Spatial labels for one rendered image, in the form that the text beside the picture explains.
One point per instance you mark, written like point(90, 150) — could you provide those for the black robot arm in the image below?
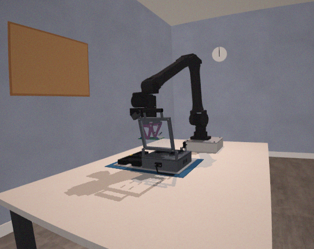
point(198, 116)

